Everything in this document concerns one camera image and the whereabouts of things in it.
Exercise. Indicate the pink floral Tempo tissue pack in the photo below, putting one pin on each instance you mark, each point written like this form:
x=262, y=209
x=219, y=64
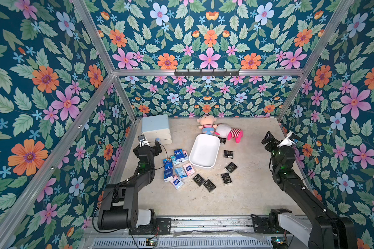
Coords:
x=185, y=156

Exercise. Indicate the white plastic storage box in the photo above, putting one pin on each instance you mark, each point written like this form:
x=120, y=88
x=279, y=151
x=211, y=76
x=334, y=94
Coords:
x=204, y=151

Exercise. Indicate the pink white Tempo pack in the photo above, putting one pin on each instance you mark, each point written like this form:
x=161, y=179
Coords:
x=177, y=183

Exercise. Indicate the black Face tissue pack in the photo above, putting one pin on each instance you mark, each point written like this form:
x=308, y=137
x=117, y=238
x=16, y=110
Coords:
x=228, y=154
x=222, y=140
x=231, y=167
x=226, y=178
x=209, y=185
x=199, y=180

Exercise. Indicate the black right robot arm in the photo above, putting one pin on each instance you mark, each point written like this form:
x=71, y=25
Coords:
x=325, y=229

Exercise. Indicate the baby doll plush toy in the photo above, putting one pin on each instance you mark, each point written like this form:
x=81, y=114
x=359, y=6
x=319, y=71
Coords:
x=207, y=124

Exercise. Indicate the blue cartoon tissue pack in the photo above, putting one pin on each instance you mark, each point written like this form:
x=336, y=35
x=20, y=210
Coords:
x=167, y=164

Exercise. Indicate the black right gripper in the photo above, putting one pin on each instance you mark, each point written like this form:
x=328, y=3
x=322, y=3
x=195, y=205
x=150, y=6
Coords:
x=275, y=143

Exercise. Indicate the small blue-top drawer cabinet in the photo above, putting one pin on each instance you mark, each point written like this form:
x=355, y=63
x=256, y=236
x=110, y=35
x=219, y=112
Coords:
x=156, y=128

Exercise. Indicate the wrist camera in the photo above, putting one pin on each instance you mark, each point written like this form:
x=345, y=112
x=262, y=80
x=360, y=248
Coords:
x=142, y=140
x=291, y=140

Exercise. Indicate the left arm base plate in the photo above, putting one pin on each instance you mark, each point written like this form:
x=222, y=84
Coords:
x=160, y=226

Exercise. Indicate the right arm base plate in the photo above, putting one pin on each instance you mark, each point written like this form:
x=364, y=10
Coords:
x=261, y=225

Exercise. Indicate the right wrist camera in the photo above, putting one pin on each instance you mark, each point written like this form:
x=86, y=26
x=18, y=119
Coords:
x=291, y=140

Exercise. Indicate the light blue Cinnamoroll tissue pack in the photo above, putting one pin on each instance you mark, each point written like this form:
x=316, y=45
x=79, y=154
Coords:
x=180, y=172

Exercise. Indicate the black wall hook rail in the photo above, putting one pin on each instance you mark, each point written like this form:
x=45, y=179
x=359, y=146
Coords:
x=210, y=72

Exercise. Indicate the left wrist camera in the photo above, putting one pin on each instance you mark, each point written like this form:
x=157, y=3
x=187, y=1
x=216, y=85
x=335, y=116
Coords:
x=142, y=140

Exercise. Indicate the dark blue Tempo tissue pack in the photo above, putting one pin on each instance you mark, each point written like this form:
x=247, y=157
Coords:
x=179, y=155

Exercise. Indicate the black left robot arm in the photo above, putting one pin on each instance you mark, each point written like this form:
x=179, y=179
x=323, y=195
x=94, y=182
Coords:
x=119, y=208

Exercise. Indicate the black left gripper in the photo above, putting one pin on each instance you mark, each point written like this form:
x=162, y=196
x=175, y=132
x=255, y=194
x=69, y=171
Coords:
x=155, y=152

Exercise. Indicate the white pink plush toy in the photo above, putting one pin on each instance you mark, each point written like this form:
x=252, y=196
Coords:
x=225, y=131

